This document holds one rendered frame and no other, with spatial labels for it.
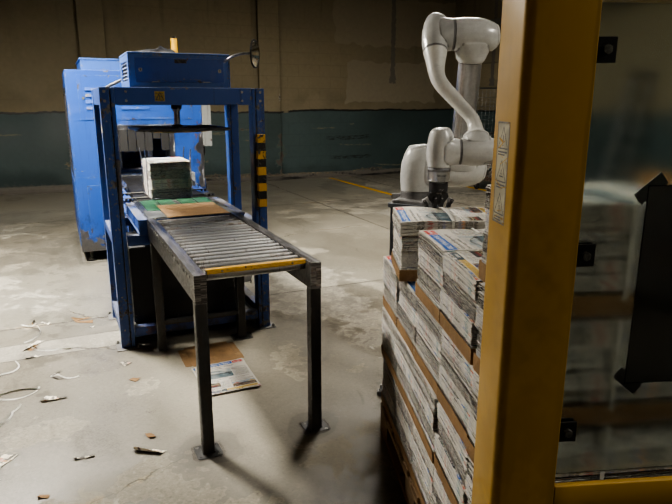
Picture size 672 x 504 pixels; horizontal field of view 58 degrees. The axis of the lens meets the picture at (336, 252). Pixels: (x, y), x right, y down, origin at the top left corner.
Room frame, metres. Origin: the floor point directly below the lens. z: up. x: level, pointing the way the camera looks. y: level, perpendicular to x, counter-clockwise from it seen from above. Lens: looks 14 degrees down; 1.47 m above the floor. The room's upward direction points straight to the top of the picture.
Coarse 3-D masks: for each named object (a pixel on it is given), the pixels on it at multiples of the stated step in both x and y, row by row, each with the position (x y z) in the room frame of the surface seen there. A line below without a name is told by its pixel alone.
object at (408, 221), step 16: (400, 208) 2.34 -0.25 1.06; (416, 208) 2.34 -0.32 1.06; (432, 208) 2.37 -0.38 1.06; (400, 224) 2.10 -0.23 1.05; (416, 224) 2.10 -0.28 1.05; (432, 224) 2.10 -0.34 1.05; (400, 240) 2.16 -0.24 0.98; (416, 240) 2.10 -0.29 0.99; (400, 256) 2.15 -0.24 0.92; (416, 256) 2.11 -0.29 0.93
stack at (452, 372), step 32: (384, 256) 2.52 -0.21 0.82; (384, 288) 2.51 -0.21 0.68; (384, 320) 2.47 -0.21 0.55; (416, 320) 1.96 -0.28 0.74; (448, 352) 1.59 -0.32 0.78; (384, 384) 2.47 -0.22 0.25; (416, 384) 1.89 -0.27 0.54; (448, 384) 1.56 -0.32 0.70; (384, 416) 2.43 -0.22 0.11; (416, 416) 1.90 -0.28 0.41; (416, 448) 1.87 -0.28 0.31; (448, 448) 1.54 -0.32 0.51; (416, 480) 1.87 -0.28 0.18; (448, 480) 1.52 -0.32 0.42
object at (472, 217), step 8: (448, 208) 2.36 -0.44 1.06; (456, 208) 2.36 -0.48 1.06; (464, 208) 2.35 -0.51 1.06; (472, 208) 2.34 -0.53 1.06; (480, 208) 2.34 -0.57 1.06; (464, 216) 2.19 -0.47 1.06; (472, 216) 2.19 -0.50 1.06; (480, 216) 2.19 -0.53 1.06; (464, 224) 2.10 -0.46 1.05; (472, 224) 2.10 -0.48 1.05; (480, 224) 2.10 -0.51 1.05
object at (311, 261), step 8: (240, 216) 3.58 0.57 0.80; (248, 224) 3.35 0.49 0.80; (256, 224) 3.34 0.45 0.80; (264, 232) 3.12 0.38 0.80; (280, 240) 2.93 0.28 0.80; (288, 248) 2.76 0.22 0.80; (296, 248) 2.76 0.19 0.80; (304, 256) 2.61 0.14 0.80; (312, 264) 2.51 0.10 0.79; (320, 264) 2.52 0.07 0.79; (288, 272) 2.76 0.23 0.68; (296, 272) 2.66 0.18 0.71; (304, 272) 2.57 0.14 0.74; (312, 272) 2.51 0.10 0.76; (320, 272) 2.52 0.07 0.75; (304, 280) 2.57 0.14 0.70; (312, 280) 2.51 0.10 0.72; (320, 280) 2.52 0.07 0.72; (312, 288) 2.51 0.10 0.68
